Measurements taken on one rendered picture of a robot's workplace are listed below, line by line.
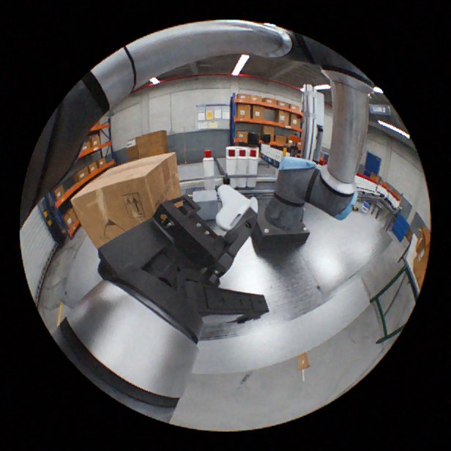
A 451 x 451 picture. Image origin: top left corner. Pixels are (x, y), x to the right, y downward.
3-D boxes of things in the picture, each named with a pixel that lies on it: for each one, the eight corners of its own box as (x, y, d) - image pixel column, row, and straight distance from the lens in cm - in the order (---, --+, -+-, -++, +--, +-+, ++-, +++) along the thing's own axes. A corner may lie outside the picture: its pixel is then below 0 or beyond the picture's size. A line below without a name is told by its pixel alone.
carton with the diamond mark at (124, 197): (186, 218, 58) (176, 151, 48) (176, 267, 42) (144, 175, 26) (127, 222, 71) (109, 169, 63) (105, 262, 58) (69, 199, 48)
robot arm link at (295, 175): (282, 184, 57) (288, 151, 54) (312, 199, 54) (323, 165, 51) (267, 191, 46) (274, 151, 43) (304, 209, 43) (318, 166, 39)
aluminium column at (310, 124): (296, 203, 82) (310, 88, 81) (300, 207, 79) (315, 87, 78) (290, 203, 79) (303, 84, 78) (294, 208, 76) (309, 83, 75)
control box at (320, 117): (318, 128, 89) (318, 101, 93) (323, 127, 73) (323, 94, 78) (301, 124, 88) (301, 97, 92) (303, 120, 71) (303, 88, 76)
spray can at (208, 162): (214, 187, 76) (213, 148, 70) (215, 190, 71) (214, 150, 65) (204, 187, 76) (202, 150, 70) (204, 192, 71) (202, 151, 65)
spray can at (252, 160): (253, 184, 81) (256, 149, 76) (256, 188, 77) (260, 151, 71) (244, 184, 79) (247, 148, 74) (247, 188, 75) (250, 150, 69)
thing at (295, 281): (304, 167, 207) (304, 165, 207) (392, 241, 140) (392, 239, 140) (138, 174, 174) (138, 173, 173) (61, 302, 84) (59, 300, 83)
